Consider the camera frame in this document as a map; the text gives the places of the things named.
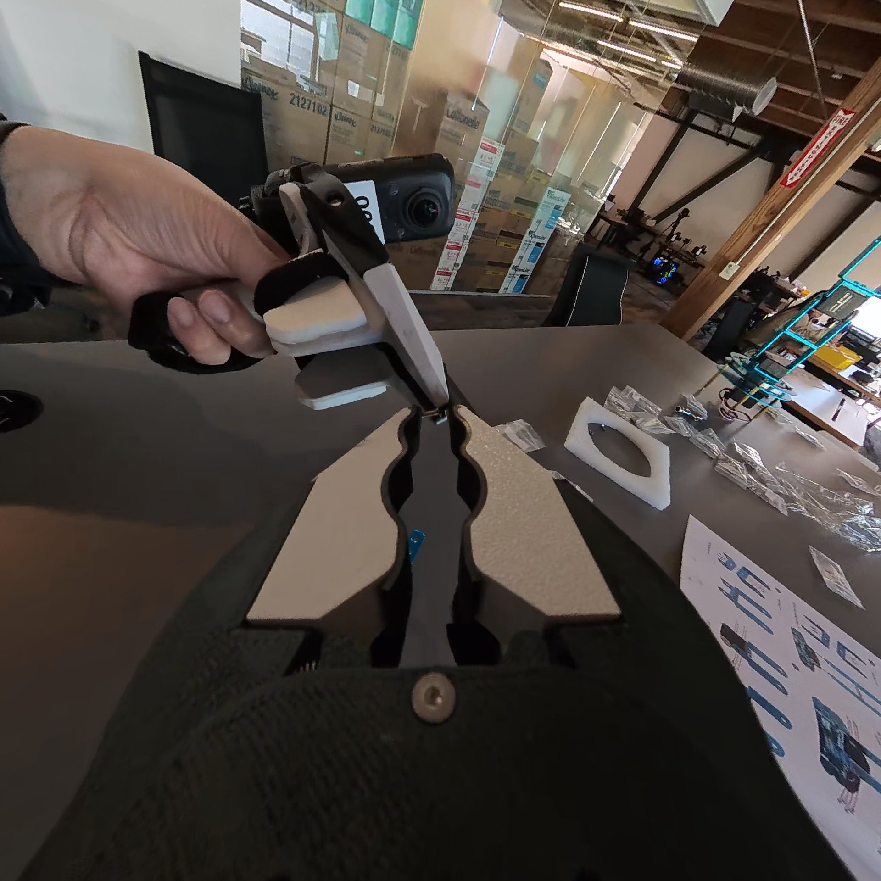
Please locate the silver ceiling duct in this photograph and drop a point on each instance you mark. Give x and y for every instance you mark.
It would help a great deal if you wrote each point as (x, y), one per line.
(729, 89)

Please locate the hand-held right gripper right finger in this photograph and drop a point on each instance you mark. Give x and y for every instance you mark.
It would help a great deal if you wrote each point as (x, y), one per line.
(544, 550)

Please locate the person's left hand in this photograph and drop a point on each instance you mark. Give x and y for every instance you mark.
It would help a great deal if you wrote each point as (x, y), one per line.
(124, 220)

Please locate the black mesh office chair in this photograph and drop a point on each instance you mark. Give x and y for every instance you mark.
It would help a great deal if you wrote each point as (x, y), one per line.
(592, 289)

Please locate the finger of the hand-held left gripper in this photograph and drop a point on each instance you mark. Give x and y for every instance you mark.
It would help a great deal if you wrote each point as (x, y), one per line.
(406, 323)
(406, 378)

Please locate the white-topped desk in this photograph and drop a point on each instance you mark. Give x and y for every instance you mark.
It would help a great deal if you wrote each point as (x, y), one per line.
(826, 409)

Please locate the wooden support post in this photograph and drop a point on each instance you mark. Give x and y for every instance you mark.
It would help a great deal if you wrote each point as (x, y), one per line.
(757, 234)

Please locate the red sign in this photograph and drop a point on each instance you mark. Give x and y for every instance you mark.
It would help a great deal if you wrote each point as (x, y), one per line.
(819, 148)

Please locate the small metal socket wrench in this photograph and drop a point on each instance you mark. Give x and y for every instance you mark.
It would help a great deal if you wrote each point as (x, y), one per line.
(692, 411)

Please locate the open instruction booklet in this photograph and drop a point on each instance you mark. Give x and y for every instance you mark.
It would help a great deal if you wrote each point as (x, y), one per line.
(757, 654)

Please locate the stack of cardboard boxes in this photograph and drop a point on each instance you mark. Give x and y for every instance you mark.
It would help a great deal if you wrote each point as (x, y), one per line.
(358, 82)

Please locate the blue toy robot arm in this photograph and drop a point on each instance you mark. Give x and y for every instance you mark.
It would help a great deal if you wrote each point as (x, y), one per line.
(791, 344)

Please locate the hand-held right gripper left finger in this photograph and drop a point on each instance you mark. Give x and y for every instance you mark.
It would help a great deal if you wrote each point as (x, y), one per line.
(330, 550)

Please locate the blue metal bracket assembly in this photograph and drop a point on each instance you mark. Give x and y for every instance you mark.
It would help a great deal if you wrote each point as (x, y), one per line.
(417, 545)

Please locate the grey desk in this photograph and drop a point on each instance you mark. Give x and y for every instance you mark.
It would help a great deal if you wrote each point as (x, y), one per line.
(137, 447)

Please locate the cluster of small clear bags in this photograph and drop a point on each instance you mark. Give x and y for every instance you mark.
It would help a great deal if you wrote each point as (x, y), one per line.
(729, 454)

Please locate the crumpled clear plastic wrap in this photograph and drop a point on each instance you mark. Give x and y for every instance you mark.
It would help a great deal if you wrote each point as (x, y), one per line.
(840, 509)

